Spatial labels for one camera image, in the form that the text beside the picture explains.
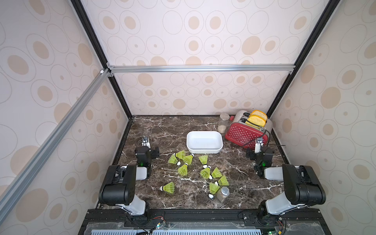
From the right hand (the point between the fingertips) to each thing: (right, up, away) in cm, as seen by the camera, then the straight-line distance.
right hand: (256, 147), depth 94 cm
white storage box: (-32, +2, +9) cm, 34 cm away
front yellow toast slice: (-2, +17, -6) cm, 18 cm away
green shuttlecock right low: (-24, -18, -11) cm, 32 cm away
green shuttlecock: (-34, -8, -2) cm, 35 cm away
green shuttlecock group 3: (-47, -14, -4) cm, 49 cm away
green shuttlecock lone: (-54, -21, -13) cm, 60 cm away
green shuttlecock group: (-53, -8, -3) cm, 54 cm away
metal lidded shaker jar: (-26, -20, -23) cm, 40 cm away
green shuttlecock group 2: (-44, -8, 0) cm, 44 cm away
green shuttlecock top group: (-49, -5, -2) cm, 49 cm away
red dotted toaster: (-8, +8, -2) cm, 12 cm away
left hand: (-68, +2, 0) cm, 68 cm away
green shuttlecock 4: (-30, -21, -15) cm, 40 cm away
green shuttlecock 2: (-33, -15, -5) cm, 37 cm away
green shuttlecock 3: (-27, -15, -9) cm, 32 cm away
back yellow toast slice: (+1, +21, -3) cm, 21 cm away
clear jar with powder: (-19, +15, +11) cm, 26 cm away
